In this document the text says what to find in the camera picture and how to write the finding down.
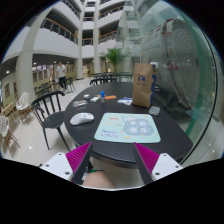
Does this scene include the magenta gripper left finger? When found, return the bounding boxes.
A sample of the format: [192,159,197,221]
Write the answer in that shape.
[66,142,92,185]

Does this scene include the blue white leaflet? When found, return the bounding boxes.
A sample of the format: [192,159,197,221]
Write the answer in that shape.
[117,97,132,106]

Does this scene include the light green mouse pad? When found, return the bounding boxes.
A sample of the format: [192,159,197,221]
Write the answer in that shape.
[94,113,161,143]

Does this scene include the white computer mouse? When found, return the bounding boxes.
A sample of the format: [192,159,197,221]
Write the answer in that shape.
[70,113,94,126]

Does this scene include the small blue-capped bottle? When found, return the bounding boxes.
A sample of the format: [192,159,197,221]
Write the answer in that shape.
[101,91,105,103]

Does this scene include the green potted palm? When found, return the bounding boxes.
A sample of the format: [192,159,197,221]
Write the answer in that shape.
[101,48,126,72]

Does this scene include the white lattice chair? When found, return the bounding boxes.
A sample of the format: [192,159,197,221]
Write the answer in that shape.
[16,92,32,120]

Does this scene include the small white box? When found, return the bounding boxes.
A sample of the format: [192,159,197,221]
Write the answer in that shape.
[90,97,100,103]

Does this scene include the small white object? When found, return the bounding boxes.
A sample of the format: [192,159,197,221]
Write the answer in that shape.
[84,94,90,99]

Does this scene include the clear plastic wrapper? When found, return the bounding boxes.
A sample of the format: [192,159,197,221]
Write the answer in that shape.
[149,106,160,116]

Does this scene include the clear plastic packet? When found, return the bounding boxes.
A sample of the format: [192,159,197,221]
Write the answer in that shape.
[72,100,88,108]

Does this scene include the black wooden chair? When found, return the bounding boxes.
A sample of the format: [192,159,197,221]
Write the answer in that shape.
[31,90,69,148]

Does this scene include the person in white shirt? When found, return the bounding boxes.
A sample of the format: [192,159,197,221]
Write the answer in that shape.
[56,63,67,91]

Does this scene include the orange card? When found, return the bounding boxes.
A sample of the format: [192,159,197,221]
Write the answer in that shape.
[104,95,117,100]

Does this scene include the brown paper bag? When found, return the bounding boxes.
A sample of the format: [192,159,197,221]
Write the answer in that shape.
[132,61,153,108]

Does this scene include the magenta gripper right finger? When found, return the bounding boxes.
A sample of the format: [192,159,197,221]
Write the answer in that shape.
[133,142,159,185]

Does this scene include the white lattice chair left edge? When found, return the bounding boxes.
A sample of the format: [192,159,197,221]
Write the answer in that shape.
[0,116,19,154]

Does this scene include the black chair behind table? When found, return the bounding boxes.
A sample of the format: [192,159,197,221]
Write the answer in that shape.
[90,78,108,86]

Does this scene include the round black table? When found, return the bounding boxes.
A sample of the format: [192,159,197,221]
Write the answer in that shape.
[64,82,192,168]

